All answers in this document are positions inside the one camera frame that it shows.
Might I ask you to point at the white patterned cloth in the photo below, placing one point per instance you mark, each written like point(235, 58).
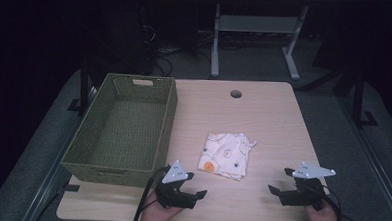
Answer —
point(225, 155)

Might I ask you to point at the person's left hand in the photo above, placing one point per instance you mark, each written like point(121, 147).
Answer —
point(154, 215)

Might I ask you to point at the black metal stand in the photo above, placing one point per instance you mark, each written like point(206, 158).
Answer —
point(84, 85)
point(358, 97)

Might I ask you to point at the green woven basket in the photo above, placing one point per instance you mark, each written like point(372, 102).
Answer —
point(126, 134)

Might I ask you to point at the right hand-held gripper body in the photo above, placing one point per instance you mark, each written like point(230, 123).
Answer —
point(308, 195)

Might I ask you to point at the white metal desk frame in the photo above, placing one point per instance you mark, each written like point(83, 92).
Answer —
point(257, 24)

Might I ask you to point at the black tape strip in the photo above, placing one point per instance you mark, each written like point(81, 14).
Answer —
point(71, 187)

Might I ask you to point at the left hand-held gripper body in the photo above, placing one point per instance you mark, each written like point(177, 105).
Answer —
point(175, 196)

